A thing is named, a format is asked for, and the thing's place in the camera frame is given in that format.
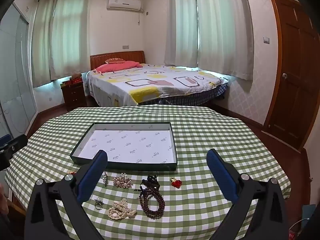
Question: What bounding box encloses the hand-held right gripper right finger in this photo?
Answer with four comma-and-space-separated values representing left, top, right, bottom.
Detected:
206, 149, 292, 240

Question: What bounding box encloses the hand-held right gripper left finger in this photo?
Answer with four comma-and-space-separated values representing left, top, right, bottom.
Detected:
24, 149, 108, 240

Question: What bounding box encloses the pearl necklace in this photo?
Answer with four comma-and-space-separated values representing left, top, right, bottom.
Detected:
107, 198, 137, 221

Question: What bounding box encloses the dark green shallow box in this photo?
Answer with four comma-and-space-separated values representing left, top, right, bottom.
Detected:
70, 122, 178, 172

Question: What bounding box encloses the dark red bead necklace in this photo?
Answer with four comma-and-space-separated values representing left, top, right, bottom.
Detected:
139, 174, 165, 218

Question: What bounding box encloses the person's left hand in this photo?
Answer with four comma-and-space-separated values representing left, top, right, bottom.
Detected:
0, 183, 9, 215

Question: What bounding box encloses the flower rhinestone brooch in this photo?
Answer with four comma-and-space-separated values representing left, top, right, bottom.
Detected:
112, 172, 133, 189

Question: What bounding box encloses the red heart pendant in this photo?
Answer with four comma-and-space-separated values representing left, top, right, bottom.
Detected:
169, 177, 183, 188

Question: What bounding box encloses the green checked tablecloth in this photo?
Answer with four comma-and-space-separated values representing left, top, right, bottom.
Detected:
5, 105, 292, 240

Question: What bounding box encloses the glass wardrobe door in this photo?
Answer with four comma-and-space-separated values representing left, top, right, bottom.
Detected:
0, 4, 39, 135

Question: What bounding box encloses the dark wooden nightstand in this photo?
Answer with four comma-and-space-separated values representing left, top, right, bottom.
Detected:
61, 79, 87, 111

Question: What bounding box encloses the blue plaid mattress cover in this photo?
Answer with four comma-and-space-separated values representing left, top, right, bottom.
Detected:
139, 84, 228, 105

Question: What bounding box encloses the blue paper bag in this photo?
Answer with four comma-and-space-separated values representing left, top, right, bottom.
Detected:
301, 204, 316, 222

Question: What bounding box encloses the red box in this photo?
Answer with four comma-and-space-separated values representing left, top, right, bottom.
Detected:
62, 77, 83, 87

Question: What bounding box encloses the patterned white bed sheet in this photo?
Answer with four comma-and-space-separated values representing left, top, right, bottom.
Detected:
86, 64, 229, 107

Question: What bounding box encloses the narrow white curtain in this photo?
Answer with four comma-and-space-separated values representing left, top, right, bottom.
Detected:
164, 0, 199, 67
31, 0, 59, 88

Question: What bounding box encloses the pink pillow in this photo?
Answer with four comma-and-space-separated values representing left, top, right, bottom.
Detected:
93, 60, 143, 73

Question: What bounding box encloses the wooden headboard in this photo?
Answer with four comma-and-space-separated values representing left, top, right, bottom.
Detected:
90, 51, 145, 70

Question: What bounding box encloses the wide white curtain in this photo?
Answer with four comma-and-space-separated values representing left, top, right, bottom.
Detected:
50, 0, 92, 80
194, 0, 254, 80

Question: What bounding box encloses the white air conditioner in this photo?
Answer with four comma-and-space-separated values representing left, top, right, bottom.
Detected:
107, 0, 142, 12

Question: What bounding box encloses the white cable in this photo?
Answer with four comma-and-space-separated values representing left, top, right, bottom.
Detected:
290, 219, 310, 233

